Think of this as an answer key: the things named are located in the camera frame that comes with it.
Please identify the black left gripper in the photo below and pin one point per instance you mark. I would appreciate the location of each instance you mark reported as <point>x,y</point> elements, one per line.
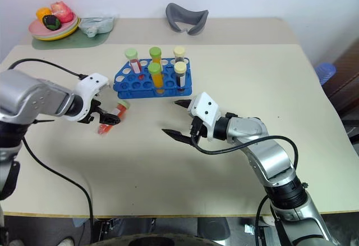
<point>89,107</point>

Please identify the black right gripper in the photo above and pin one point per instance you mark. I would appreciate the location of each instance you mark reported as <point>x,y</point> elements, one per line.
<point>197,129</point>

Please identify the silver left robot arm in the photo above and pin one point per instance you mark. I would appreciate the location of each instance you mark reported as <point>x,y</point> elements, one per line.
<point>25,94</point>

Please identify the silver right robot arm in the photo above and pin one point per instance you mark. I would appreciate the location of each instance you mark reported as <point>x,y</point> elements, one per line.
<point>269,156</point>

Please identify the blue test tube rack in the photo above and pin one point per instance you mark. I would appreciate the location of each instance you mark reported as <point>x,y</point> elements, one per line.
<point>131,85</point>

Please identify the dark test tube cream cap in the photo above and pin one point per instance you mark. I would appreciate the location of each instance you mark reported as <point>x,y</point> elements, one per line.
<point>180,75</point>
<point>179,54</point>

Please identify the orange test tube green cap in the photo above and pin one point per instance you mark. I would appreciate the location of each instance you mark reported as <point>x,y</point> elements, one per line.
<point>157,78</point>
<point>155,54</point>

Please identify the red labelled test tube green cap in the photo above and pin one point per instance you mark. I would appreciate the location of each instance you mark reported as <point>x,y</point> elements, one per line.
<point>135,62</point>

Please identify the green table mat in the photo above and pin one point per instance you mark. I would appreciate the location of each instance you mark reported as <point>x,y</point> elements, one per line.
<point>84,42</point>

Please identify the yellow plate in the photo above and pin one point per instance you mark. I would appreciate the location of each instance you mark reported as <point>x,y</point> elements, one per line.
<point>71,33</point>

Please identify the pale green plastic bag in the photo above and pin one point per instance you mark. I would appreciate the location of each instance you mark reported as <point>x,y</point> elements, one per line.
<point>96,24</point>

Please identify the light green plate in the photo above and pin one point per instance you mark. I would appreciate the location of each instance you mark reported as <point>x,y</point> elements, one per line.
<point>73,27</point>

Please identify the black green toy ball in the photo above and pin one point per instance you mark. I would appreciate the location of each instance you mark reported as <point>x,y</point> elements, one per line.
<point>51,22</point>

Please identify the grey headset face pad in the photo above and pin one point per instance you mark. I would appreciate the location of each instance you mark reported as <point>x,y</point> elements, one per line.
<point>175,14</point>

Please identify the stacked plates with toy food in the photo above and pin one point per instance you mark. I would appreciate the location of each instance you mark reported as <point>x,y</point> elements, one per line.
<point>36,30</point>

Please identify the red pink toy apple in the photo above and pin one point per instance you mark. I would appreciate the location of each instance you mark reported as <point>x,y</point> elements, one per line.
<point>63,12</point>

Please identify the grey round base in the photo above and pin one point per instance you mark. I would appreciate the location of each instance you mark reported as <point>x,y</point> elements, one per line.
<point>213,227</point>

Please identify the orange toy fruit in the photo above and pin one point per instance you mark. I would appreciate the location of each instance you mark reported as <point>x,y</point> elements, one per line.
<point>42,12</point>

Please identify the blue ribbed plastic container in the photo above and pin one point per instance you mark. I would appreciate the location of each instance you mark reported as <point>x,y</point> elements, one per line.
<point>325,72</point>

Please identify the brown wooden cabinet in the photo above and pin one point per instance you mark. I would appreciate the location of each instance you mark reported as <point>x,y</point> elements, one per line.
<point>346,78</point>

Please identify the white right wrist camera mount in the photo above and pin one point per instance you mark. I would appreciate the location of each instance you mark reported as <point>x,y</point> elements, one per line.
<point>206,106</point>

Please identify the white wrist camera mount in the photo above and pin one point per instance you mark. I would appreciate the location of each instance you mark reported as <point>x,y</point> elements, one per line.
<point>206,106</point>
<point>89,85</point>

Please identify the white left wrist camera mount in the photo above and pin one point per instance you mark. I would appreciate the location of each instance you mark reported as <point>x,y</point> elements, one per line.
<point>89,85</point>

